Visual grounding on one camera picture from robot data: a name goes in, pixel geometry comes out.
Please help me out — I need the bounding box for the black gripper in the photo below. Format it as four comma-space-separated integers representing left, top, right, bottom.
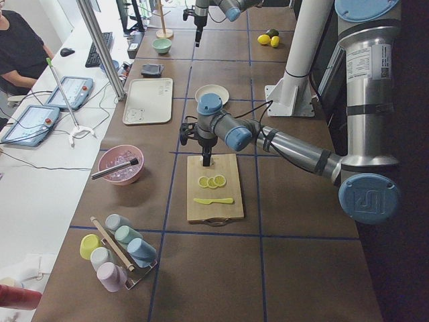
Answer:
183, 4, 207, 47
180, 122, 218, 167

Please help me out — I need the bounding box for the cream round plate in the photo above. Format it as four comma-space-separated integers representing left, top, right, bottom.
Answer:
194, 84, 229, 106

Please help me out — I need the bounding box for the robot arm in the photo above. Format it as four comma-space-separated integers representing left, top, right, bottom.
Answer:
180, 1, 402, 224
183, 0, 263, 48

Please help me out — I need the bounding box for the white bear tray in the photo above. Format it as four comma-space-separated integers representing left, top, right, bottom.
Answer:
123, 78, 174, 125

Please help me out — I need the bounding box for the bamboo cutting board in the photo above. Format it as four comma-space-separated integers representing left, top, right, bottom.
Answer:
187, 154, 244, 225

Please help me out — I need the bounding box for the lemon slice top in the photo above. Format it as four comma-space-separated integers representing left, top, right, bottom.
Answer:
198, 176, 209, 189

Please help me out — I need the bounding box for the lemon slice bottom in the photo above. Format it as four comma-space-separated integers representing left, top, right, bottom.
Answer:
213, 174, 227, 187

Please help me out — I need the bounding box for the wooden mug stand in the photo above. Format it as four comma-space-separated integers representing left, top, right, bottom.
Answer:
156, 0, 174, 39

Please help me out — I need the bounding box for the mint green bowl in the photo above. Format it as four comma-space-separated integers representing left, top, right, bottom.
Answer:
152, 38, 172, 54

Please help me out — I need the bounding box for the yellow plastic knife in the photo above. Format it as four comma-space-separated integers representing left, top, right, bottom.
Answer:
193, 198, 235, 205

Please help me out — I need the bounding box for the grey folded cloth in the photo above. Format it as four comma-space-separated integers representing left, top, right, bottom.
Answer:
141, 64, 164, 78

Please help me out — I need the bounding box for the yellow lemon upper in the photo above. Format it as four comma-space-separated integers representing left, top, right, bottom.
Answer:
257, 34, 271, 46

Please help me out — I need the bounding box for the yellow lemon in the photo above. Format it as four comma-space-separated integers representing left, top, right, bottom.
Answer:
270, 36, 280, 48
257, 34, 271, 46

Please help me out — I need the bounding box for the green lime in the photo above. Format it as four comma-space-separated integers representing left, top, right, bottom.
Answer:
265, 28, 279, 38

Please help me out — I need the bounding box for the metal black-tipped stirrer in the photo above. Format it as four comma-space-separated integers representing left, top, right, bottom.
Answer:
90, 158, 139, 180

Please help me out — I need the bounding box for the yellow lemon lower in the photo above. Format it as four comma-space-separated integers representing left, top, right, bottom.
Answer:
270, 36, 280, 48

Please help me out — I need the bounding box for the pink bowl with ice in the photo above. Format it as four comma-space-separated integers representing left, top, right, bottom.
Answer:
97, 145, 144, 186

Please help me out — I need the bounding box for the black keyboard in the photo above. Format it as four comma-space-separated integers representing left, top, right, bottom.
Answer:
84, 32, 115, 68

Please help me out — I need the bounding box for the mint green cup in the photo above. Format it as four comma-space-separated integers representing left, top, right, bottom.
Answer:
115, 225, 143, 246

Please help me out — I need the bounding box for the grey-blue cup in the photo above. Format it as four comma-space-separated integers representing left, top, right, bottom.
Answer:
105, 213, 132, 232

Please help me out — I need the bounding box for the light blue cup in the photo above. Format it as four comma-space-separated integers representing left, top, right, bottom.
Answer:
127, 238, 156, 268

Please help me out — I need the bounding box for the white grabber stick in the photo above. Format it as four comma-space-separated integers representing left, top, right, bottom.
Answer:
46, 58, 95, 148

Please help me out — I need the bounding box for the blue teach pendant far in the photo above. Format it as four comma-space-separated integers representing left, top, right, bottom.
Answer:
44, 76, 94, 111

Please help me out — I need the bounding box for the blue teach pendant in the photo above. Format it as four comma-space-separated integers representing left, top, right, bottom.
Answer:
1, 105, 60, 147
44, 76, 94, 111

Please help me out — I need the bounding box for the black computer mouse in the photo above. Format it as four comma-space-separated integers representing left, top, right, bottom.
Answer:
60, 48, 75, 57

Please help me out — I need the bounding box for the yellow cup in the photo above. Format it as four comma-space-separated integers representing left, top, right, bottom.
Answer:
79, 234, 101, 260

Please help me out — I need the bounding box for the white cup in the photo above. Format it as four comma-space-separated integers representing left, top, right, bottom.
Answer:
90, 247, 117, 272

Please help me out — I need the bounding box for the pink cup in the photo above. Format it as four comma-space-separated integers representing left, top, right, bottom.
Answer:
97, 262, 127, 292

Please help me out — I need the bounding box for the blue teach pendant near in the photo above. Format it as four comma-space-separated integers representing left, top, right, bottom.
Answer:
1, 105, 60, 147

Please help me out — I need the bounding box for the person in black shirt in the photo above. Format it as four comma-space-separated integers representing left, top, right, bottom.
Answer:
1, 9, 54, 95

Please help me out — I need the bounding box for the red bottle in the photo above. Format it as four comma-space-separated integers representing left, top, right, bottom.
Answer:
1, 284, 42, 310

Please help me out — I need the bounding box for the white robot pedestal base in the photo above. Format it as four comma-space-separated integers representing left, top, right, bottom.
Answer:
265, 0, 334, 117

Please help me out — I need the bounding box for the aluminium frame post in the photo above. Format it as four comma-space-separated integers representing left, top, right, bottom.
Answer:
76, 0, 126, 101

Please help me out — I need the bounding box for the white wire cup rack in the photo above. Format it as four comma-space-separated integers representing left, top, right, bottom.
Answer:
101, 237, 158, 290

